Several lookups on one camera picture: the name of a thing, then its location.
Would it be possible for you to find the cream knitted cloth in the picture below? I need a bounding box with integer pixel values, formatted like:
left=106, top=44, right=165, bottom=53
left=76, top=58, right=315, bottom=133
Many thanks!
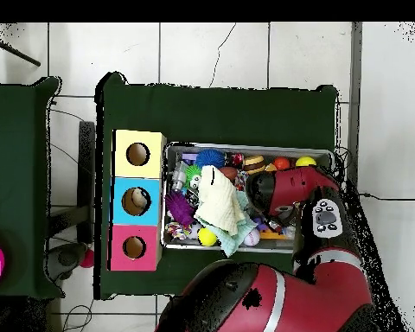
left=193, top=164, right=246, bottom=237

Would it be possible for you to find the mint green knitted cloth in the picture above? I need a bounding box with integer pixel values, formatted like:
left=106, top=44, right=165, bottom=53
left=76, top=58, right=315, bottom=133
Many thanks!
left=193, top=189, right=259, bottom=259

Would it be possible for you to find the silver mesh bin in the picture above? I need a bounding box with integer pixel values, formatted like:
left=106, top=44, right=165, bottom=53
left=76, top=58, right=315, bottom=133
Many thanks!
left=160, top=141, right=335, bottom=255

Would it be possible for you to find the wooden three-hole box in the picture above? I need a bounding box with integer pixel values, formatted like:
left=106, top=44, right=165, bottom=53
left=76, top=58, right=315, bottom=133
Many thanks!
left=106, top=129, right=168, bottom=272

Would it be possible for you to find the green spiky toy with eyes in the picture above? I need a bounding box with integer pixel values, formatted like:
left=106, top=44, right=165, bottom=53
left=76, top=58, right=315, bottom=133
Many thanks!
left=184, top=164, right=203, bottom=189

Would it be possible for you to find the blue spiky ball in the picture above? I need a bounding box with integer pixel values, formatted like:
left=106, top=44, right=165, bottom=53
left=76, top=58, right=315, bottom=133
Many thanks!
left=195, top=148, right=227, bottom=169

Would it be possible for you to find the purple spiky ball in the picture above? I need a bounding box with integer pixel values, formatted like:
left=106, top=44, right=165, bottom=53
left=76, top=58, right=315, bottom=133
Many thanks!
left=164, top=190, right=195, bottom=227

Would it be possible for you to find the tan wooden wheel toy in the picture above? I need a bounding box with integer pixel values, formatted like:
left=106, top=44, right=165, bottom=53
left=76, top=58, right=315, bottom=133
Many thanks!
left=242, top=155, right=266, bottom=175

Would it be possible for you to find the dark green tablecloth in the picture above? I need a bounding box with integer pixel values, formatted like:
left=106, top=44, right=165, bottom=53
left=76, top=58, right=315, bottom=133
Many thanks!
left=0, top=76, right=65, bottom=300
left=93, top=71, right=340, bottom=301

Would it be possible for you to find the white baseball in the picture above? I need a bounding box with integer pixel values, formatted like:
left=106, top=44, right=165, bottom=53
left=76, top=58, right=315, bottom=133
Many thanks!
left=243, top=228, right=261, bottom=247

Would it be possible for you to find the orange-red ball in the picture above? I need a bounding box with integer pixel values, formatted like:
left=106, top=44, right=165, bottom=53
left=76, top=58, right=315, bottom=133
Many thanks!
left=272, top=156, right=291, bottom=171

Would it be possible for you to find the tall black object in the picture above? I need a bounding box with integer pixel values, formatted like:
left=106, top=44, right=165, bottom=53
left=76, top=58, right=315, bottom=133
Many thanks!
left=77, top=120, right=96, bottom=243

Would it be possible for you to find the small red ball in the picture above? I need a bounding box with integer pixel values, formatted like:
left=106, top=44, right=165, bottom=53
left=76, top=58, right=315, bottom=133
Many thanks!
left=79, top=248, right=95, bottom=269

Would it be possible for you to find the dark grey rounded object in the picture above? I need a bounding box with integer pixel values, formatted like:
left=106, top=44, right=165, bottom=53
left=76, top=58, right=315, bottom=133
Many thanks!
left=46, top=241, right=87, bottom=281

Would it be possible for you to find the black rod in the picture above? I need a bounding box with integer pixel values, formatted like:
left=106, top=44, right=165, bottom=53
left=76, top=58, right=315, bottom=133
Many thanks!
left=0, top=35, right=42, bottom=67

